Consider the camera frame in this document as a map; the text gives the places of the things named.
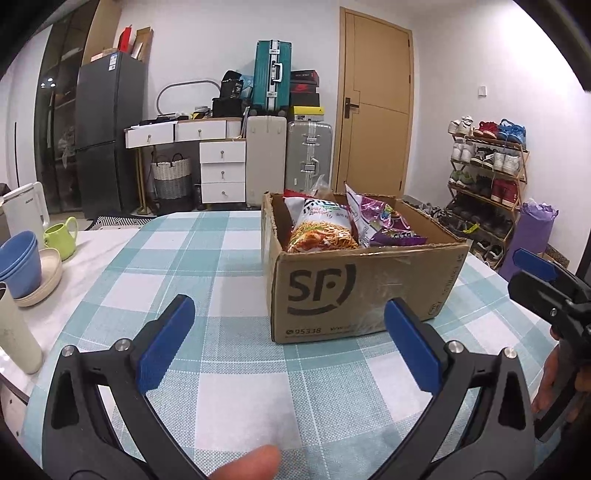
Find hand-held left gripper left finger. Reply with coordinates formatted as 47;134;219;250
41;294;204;480

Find purple fabric bag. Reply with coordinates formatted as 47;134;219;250
499;198;559;282

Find white drawer desk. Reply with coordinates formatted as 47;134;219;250
124;116;247;215

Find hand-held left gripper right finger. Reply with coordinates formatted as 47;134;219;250
369;298;539;480

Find wooden shoe rack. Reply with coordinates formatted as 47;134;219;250
447;134;531;271

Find rows of stored shoes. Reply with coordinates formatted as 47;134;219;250
448;115;527;268

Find scattered sneakers pile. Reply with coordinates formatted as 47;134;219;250
406;198;455;227

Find white electric kettle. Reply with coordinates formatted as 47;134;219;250
1;181;51;238

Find green ceramic pitcher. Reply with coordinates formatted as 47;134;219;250
43;216;79;261

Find tall open cardboard box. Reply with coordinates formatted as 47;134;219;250
131;27;154;63

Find blue plastic bowl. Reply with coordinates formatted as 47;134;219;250
0;231;38;280
0;240;41;300

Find curved metal tube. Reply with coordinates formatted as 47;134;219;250
156;79;222;116

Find brown cardboard box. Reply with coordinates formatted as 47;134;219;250
261;189;471;344

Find silver suitcase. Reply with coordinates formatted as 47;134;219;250
285;121;334;195

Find cream shallow bowl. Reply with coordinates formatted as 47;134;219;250
13;248;64;308

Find beige suitcase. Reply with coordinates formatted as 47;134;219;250
245;115;288;208

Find striped floor mat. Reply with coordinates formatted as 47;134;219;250
85;213;155;230

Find dark glass-door cabinet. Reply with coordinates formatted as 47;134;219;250
34;0;123;215

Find teal suitcase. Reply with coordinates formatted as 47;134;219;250
252;40;293;116

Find wooden door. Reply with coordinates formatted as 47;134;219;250
331;7;414;198

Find dark grey fridge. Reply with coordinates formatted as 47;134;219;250
74;51;147;219

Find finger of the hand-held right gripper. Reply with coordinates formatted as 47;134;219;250
513;248;591;301
508;271;576;319

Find clear orange bread packet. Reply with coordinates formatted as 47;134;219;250
311;174;334;204

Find black case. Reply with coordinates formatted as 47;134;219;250
211;97;245;118

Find cream tumbler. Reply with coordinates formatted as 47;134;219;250
0;281;44;376

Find small black printed box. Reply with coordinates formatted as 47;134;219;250
219;70;245;100

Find white red noodle snack packet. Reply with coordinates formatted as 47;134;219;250
283;196;361;254

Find person's right hand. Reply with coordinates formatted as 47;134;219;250
531;339;591;423

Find large purple snack packet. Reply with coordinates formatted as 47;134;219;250
344;184;428;249

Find woven basket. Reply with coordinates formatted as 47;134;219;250
151;153;192;200

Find checked teal tablecloth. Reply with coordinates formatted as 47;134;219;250
21;210;561;480

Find person's left hand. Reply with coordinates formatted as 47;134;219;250
210;444;281;480

